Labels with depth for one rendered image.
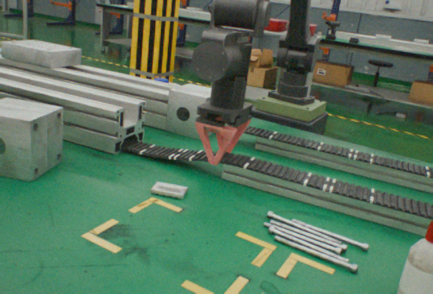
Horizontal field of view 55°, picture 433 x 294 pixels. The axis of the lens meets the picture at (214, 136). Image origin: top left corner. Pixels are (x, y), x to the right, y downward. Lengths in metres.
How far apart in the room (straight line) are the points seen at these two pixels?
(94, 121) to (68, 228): 0.28
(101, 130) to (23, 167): 0.17
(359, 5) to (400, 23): 0.80
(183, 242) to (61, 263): 0.14
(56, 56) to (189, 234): 0.67
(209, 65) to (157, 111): 0.35
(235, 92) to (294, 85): 0.58
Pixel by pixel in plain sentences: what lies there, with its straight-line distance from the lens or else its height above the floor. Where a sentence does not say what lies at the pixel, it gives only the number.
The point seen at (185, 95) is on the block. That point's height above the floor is 0.87.
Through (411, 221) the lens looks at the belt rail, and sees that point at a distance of 0.69.
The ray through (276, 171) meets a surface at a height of 0.81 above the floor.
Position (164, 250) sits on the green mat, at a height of 0.78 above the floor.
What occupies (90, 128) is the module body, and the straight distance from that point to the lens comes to 0.81.
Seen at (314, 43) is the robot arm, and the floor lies 0.99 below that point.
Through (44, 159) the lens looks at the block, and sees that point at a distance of 0.70.
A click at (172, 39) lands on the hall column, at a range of 4.28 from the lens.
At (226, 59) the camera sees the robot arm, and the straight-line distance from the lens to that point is 0.59.
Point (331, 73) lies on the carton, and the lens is 5.62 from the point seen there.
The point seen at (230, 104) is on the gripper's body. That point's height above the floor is 0.91.
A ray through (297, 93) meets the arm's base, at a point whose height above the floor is 0.84.
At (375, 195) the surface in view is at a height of 0.81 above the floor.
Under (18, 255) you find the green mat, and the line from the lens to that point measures 0.52.
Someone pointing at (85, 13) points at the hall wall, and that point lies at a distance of 11.80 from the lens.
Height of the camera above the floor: 1.07
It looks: 18 degrees down
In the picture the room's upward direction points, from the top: 7 degrees clockwise
